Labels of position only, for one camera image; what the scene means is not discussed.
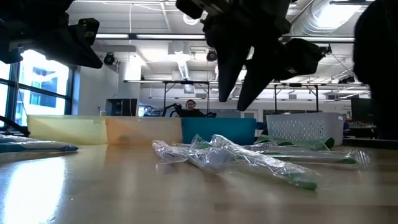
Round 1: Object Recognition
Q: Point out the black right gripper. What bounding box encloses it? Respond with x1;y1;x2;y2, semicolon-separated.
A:
175;0;324;112

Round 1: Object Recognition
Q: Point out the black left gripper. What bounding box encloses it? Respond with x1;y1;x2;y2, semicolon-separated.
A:
0;17;103;69

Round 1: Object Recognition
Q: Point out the long ceiling light bar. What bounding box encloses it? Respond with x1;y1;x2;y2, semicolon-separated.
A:
281;37;355;43
95;33;129;39
136;34;206;40

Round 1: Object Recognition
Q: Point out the black overhead beam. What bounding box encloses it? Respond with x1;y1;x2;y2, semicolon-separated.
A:
93;32;355;44

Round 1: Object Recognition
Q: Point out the teal plastic bin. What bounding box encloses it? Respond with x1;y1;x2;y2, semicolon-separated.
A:
181;117;257;146

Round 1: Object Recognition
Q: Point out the person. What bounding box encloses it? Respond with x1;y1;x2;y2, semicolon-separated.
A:
174;99;206;118

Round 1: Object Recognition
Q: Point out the black equipment box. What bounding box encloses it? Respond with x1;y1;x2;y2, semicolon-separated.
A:
104;98;139;117

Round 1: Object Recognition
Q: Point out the white perforated plastic basket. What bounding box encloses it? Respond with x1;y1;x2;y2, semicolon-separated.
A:
266;112;345;146

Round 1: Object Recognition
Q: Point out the yellow plastic bin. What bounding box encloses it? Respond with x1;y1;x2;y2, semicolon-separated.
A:
26;114;108;146

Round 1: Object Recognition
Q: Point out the black ceiling track lamp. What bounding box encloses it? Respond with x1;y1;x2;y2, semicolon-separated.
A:
338;75;356;85

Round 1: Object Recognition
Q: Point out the orange plastic bin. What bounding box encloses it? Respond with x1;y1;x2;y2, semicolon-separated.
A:
104;116;183;146

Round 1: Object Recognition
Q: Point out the purple toothbrush in clear wrapper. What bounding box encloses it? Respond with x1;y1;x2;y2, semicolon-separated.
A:
151;139;189;165

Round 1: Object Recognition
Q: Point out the black background desk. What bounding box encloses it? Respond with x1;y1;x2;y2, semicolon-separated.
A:
343;123;379;140

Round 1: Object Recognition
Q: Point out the black background rack frame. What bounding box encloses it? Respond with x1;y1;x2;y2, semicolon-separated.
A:
123;79;371;118

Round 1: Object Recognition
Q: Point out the white ceiling air duct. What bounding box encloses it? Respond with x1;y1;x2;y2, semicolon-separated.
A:
167;40;191;80

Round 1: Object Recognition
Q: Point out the white coiled cable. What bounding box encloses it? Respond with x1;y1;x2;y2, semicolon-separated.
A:
182;14;201;26

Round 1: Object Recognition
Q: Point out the black aluminium table frame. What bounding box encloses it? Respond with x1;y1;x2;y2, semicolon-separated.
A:
0;115;31;138

